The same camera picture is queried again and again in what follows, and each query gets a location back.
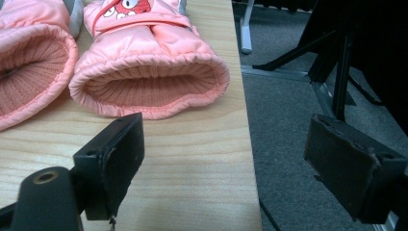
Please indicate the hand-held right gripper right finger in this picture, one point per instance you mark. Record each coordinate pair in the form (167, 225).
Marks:
(349, 166)

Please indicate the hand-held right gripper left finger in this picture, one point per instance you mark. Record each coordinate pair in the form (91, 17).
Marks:
(112, 160)

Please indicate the pink glove with cartoon print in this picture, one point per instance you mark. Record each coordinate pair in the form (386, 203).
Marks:
(154, 41)

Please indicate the black tripod stand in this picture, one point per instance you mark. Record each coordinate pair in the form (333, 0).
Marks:
(340, 80)

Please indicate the pink glove with grey palm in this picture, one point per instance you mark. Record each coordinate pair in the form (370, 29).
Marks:
(29, 19)

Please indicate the metal floor rail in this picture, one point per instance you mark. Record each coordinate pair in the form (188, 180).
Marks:
(275, 73)

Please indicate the white desk frame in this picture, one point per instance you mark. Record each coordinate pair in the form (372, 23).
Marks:
(246, 35)

